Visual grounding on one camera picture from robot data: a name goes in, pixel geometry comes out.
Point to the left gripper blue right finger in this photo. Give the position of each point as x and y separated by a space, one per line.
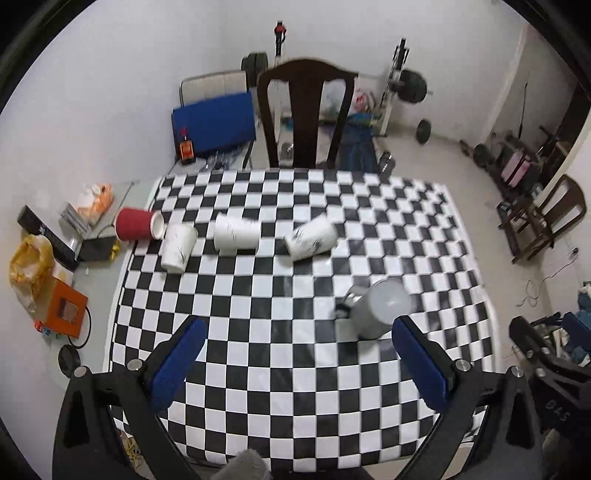
437 377

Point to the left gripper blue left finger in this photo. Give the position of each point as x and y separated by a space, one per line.
154 385

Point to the grey ribbed mug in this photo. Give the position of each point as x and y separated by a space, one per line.
372 310

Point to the white paper cup leftmost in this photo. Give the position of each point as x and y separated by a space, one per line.
177 246

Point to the red paper cup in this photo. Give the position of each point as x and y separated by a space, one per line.
135 225

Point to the white paper cup middle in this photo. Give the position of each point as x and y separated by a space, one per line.
231 234

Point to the white printed paper cup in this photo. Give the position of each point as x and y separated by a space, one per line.
315 237

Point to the blue clothes pile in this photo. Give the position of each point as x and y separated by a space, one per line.
577 328

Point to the orange box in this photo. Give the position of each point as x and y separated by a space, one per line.
66 309

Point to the dark wooden chair by doorway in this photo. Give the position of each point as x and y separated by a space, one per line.
530 228

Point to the black white checkered tablecloth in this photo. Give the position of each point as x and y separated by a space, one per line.
281 372

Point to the yellow plastic bag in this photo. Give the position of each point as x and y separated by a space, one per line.
29 269

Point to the orange snack bag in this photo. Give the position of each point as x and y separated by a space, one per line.
93 202

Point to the pink padded equipment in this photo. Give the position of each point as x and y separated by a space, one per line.
516 168

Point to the blue folded mat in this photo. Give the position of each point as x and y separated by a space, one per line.
214 124

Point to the white cushion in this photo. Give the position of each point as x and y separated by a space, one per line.
210 86

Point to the dark wooden chair at table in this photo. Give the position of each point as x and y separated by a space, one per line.
305 79

